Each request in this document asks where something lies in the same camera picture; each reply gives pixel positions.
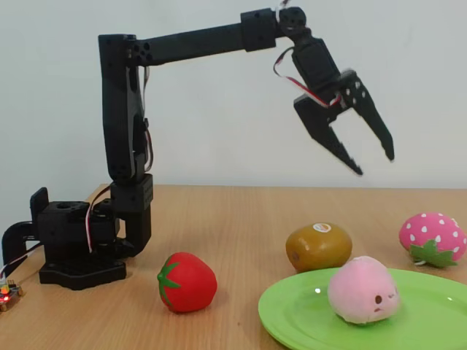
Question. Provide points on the pink plush peach toy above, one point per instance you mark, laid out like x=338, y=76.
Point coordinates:
x=357, y=288

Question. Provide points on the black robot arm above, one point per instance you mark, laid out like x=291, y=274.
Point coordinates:
x=116, y=109

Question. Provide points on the green plastic plate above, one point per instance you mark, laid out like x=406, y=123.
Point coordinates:
x=299, y=313

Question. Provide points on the brown kiwi with sticker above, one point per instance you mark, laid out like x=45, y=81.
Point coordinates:
x=317, y=248

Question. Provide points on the pink strawberry toy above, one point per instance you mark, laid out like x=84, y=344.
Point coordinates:
x=427, y=229

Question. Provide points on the red tomato toy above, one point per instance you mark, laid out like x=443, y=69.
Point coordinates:
x=193, y=284

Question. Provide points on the black table clamp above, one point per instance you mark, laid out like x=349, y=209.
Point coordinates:
x=14, y=233

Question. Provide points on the small controller circuit board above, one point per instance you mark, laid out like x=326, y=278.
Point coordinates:
x=9, y=293

